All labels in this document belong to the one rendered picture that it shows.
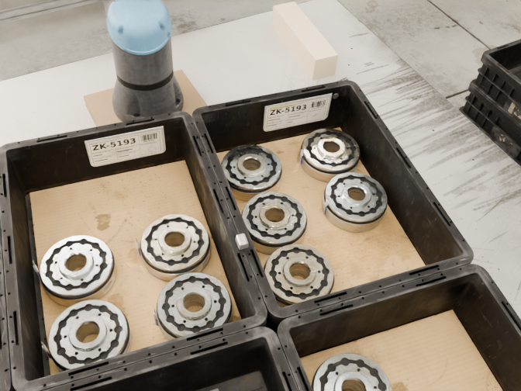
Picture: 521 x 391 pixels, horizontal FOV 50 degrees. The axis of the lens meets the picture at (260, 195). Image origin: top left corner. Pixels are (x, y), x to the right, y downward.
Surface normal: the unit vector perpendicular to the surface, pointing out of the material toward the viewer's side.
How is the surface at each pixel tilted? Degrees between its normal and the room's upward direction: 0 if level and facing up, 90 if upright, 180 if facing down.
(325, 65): 90
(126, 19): 7
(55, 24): 0
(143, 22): 7
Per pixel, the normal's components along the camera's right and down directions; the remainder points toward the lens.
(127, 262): 0.05, -0.64
